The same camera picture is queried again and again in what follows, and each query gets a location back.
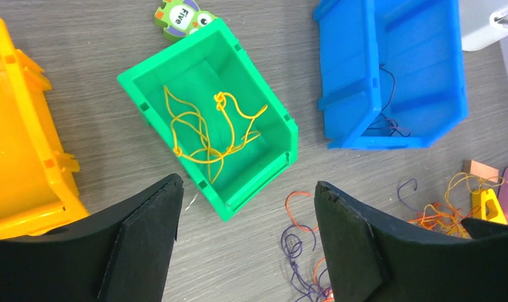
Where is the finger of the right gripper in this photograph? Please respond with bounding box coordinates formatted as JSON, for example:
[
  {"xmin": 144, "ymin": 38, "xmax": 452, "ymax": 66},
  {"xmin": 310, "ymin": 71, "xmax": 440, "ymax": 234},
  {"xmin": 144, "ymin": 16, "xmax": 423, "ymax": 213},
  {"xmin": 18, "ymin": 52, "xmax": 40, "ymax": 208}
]
[{"xmin": 461, "ymin": 218, "xmax": 508, "ymax": 239}]

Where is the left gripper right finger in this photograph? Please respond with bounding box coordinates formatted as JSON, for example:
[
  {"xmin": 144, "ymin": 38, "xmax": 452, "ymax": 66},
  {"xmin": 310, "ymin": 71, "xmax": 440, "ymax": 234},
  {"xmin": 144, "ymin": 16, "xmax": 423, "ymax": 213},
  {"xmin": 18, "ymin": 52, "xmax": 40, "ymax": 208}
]
[{"xmin": 314, "ymin": 181, "xmax": 508, "ymax": 301}]

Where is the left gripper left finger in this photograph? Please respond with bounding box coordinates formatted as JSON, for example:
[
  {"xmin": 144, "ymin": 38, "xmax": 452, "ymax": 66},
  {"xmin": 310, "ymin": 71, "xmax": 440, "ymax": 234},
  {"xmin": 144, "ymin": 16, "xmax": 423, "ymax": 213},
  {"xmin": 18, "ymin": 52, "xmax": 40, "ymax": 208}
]
[{"xmin": 0, "ymin": 174, "xmax": 184, "ymax": 301}]

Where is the yellow triangle block right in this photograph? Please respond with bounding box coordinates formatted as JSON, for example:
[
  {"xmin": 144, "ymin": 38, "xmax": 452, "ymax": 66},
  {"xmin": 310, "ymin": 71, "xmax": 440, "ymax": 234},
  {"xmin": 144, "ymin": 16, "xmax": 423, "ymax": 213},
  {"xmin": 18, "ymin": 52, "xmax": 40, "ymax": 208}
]
[{"xmin": 471, "ymin": 188, "xmax": 507, "ymax": 225}]

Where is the wooden block right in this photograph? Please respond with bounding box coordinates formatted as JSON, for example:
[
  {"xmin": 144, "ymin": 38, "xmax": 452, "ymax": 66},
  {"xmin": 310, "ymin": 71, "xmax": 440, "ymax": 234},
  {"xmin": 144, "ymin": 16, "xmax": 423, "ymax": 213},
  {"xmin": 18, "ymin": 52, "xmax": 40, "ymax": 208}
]
[{"xmin": 463, "ymin": 160, "xmax": 502, "ymax": 188}]

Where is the orange plastic bin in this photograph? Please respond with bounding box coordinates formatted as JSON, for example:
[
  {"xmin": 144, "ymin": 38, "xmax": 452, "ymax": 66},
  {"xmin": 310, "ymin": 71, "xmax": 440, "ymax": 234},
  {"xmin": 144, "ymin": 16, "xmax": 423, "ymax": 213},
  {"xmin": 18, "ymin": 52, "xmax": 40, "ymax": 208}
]
[{"xmin": 0, "ymin": 18, "xmax": 89, "ymax": 239}]

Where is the green plastic bin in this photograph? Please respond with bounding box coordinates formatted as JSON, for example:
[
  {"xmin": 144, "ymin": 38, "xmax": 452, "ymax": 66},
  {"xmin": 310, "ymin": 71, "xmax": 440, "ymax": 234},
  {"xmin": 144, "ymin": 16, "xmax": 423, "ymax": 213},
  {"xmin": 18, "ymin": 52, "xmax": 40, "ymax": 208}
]
[{"xmin": 117, "ymin": 20, "xmax": 298, "ymax": 221}]

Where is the blue plastic bin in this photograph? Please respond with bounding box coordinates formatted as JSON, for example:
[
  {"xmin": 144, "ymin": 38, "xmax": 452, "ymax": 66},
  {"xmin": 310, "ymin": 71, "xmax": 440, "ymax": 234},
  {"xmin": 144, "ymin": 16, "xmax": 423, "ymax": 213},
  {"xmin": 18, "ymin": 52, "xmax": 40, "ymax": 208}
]
[{"xmin": 313, "ymin": 0, "xmax": 468, "ymax": 150}]

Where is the white metronome box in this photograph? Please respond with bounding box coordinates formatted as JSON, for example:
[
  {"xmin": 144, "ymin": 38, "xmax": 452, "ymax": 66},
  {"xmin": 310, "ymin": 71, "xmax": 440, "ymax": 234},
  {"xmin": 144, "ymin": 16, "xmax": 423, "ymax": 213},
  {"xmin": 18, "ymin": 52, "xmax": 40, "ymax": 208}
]
[{"xmin": 459, "ymin": 0, "xmax": 508, "ymax": 52}]

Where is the green owl puzzle piece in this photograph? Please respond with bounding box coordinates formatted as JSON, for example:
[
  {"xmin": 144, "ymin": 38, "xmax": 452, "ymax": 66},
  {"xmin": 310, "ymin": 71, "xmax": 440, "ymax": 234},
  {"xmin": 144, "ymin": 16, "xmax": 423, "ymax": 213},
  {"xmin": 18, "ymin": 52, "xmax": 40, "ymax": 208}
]
[{"xmin": 154, "ymin": 0, "xmax": 218, "ymax": 42}]

